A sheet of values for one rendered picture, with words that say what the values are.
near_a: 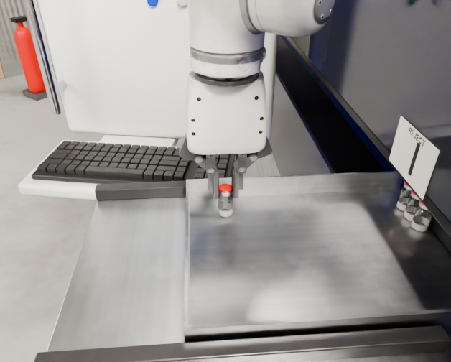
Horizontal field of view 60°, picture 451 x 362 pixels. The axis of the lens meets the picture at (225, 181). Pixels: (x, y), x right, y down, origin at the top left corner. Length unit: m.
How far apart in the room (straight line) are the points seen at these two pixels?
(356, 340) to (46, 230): 1.79
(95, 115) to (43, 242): 1.12
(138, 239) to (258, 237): 0.16
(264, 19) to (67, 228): 1.77
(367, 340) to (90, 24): 0.77
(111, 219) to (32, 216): 1.62
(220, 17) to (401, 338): 0.36
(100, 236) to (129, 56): 0.46
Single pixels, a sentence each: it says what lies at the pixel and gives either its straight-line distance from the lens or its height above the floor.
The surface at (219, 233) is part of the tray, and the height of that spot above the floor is 0.88.
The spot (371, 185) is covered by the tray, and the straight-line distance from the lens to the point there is 0.66.
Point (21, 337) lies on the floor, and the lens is 1.67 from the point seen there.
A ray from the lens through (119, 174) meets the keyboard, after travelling 0.79.
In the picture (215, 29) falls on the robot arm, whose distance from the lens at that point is 0.42.
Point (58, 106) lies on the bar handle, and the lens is 0.95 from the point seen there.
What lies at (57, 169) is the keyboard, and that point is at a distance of 0.84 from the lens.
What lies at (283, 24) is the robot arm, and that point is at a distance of 0.39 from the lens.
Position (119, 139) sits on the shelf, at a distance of 0.98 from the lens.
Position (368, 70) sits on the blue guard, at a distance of 0.59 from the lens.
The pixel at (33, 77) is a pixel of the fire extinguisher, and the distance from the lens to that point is 3.64.
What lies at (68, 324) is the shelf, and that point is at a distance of 0.48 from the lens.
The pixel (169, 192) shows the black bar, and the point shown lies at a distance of 0.61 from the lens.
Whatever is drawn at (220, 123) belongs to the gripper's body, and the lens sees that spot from 0.47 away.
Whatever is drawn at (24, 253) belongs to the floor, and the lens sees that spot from 1.99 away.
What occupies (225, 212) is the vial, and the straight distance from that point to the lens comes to 0.56.
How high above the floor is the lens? 1.24
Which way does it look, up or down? 34 degrees down
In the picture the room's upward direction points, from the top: straight up
